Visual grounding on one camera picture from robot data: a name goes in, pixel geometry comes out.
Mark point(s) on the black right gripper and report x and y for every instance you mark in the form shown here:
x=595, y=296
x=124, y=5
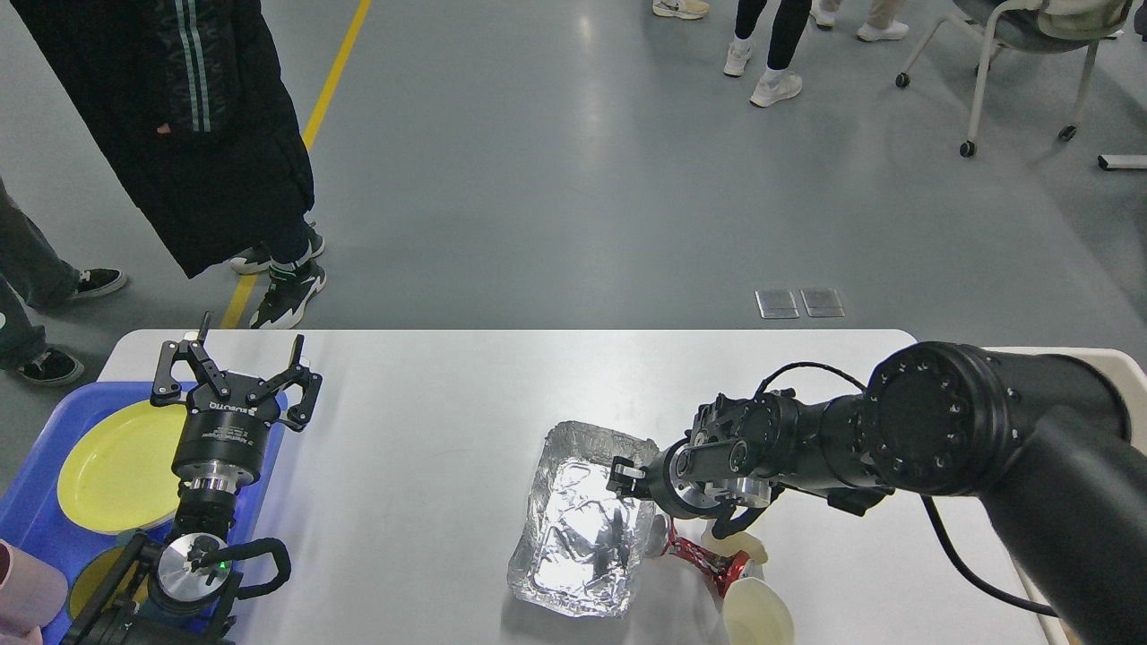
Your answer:
x=696, y=480

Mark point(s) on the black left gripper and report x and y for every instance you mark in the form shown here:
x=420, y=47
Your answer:
x=224, y=439

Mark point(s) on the aluminium foil tray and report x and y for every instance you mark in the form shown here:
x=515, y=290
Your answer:
x=581, y=543

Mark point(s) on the yellow plastic plate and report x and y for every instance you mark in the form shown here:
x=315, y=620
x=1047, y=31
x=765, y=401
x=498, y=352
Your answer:
x=118, y=476

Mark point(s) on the pink mug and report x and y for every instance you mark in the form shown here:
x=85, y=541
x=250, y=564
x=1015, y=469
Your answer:
x=32, y=594

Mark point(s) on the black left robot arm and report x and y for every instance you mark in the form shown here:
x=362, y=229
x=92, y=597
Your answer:
x=181, y=589

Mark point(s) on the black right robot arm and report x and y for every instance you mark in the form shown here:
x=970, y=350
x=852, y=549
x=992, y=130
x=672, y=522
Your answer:
x=1044, y=441

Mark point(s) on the lying white paper cup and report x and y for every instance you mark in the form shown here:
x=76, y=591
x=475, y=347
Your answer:
x=662, y=526

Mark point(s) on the red snack wrapper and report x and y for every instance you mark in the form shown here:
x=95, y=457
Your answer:
x=720, y=570

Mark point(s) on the upright white paper cup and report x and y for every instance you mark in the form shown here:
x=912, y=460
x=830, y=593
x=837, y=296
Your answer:
x=753, y=613

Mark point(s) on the left floor metal plate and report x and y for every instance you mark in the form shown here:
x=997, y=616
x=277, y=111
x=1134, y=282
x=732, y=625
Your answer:
x=777, y=304

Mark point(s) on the floor metal plate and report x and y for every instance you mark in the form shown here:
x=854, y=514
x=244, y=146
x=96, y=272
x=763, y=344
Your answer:
x=777, y=304
x=823, y=302

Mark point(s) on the blue plastic tray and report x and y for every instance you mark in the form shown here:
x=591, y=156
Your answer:
x=32, y=517

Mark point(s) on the right floor metal plate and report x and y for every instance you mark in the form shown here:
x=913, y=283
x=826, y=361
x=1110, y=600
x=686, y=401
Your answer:
x=823, y=302

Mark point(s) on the person in black coat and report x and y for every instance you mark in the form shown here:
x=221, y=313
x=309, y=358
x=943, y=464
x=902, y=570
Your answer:
x=186, y=102

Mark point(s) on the beige plastic bin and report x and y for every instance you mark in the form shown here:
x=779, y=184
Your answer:
x=1129, y=378

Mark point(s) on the metal bar on floor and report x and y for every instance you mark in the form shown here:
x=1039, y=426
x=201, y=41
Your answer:
x=1121, y=162

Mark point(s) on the white rolling chair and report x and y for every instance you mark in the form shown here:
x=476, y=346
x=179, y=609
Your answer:
x=1037, y=27

